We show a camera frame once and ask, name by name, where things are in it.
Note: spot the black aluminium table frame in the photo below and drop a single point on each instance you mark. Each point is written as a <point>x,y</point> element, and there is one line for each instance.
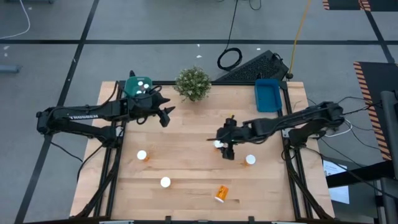
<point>217,83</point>

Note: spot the yellow-green pill bottle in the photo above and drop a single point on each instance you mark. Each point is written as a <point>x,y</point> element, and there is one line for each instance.
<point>146,86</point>

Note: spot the orange pill bottle white cap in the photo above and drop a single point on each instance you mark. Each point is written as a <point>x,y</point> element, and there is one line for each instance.
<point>165,182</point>
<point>222,192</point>
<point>218,144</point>
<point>141,155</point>
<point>250,159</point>

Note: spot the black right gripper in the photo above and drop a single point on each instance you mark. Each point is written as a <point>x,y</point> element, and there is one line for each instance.
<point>233,134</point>

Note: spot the artificial plant in black pot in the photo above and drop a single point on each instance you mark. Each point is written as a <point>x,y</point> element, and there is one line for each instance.
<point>192,82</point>

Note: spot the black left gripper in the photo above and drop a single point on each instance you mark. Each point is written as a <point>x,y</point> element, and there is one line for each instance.
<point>140,105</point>

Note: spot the white paper sheet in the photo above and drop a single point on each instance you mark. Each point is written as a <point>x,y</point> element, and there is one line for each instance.
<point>340,194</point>

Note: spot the black metal beam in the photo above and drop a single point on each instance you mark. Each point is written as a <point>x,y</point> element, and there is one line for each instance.
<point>357,177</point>

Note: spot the teal plastic bin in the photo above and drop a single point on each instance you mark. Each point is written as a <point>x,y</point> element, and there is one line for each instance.
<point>132,85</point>

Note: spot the gray metal post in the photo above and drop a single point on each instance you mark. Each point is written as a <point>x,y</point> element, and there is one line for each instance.
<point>388,124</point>

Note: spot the purple pill bottle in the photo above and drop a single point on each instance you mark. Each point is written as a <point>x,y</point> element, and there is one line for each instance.
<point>139,92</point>

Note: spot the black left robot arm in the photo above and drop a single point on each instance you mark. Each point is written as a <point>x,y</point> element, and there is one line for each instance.
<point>93,113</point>

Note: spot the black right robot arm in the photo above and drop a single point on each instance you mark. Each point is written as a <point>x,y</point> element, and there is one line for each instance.
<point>295,116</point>

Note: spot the gray floor bracket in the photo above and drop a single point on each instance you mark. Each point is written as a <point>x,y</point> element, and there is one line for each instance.
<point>7,69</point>

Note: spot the blue plastic bin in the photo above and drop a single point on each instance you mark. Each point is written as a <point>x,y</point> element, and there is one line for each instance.
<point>267,95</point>

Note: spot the black mat with orange stripes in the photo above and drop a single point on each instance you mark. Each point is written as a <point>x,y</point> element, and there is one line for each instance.
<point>348,4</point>
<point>382,77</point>

